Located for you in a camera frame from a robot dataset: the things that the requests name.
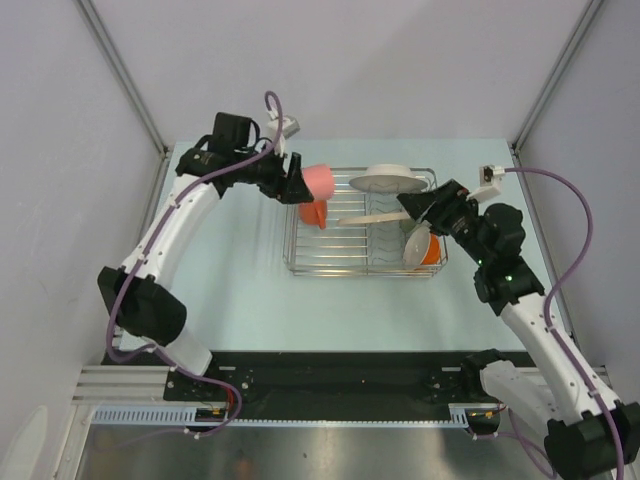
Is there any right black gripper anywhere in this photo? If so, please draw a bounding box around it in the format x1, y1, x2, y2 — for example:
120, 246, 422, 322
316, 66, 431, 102
397, 179, 492, 267

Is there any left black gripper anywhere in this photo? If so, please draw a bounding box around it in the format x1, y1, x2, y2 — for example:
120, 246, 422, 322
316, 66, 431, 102
235, 141, 313, 206

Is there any pink plastic cup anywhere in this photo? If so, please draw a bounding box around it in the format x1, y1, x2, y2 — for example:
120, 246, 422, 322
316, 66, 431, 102
302, 164, 335, 201

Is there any beige and pink floral plate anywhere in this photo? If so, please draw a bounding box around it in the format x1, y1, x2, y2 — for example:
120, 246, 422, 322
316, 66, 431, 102
337, 211, 411, 227

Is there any green bowl brown rim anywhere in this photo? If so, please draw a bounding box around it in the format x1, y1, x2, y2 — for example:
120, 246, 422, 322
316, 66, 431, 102
399, 219, 419, 235

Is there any orange mug white inside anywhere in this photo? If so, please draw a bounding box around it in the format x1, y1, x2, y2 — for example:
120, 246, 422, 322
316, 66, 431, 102
298, 200, 328, 230

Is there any white and orange bowl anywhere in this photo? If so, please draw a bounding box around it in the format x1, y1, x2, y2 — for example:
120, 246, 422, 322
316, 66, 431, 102
403, 226, 441, 267

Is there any large white grey-rimmed plate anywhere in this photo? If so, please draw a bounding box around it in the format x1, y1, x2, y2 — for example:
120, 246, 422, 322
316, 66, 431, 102
349, 164, 429, 194

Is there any metal wire dish rack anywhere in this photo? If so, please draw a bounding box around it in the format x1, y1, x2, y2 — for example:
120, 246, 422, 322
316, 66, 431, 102
283, 167, 448, 278

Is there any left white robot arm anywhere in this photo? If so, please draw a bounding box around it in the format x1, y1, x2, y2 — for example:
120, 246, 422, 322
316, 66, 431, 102
97, 113, 315, 400

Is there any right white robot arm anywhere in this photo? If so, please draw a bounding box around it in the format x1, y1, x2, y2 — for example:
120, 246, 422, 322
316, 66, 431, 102
397, 180, 639, 479

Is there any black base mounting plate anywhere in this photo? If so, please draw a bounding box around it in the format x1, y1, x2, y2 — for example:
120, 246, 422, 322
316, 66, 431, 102
99, 349, 551, 421

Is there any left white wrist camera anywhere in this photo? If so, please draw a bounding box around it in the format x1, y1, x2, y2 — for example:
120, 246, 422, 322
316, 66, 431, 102
265, 115, 300, 157

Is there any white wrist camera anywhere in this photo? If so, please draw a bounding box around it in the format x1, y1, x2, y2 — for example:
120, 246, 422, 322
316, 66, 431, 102
468, 165, 506, 203
265, 115, 300, 157

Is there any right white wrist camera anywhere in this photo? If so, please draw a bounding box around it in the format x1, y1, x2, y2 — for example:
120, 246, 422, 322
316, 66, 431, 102
468, 165, 506, 203

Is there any white slotted cable duct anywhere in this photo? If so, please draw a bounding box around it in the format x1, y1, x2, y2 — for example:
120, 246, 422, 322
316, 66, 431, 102
92, 404, 506, 429

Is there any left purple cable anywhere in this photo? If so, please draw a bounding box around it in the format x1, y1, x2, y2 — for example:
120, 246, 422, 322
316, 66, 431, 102
89, 90, 284, 449

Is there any purple cable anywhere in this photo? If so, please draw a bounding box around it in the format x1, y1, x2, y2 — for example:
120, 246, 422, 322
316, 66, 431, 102
469, 166, 626, 480
89, 90, 284, 449

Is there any left aluminium frame post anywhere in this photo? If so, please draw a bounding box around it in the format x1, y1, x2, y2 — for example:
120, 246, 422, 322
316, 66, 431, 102
73, 0, 168, 156

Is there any aluminium frame post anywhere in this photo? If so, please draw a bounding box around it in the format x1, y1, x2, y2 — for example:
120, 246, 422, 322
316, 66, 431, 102
73, 0, 168, 156
511, 0, 608, 154

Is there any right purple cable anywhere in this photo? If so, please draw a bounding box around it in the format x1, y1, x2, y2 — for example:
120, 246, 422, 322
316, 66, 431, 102
469, 166, 626, 480

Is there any right aluminium frame post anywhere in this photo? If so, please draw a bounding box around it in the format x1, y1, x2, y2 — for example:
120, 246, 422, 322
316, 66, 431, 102
511, 0, 608, 154

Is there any aluminium front rail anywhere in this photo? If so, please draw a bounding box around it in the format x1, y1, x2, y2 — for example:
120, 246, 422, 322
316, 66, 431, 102
72, 365, 169, 405

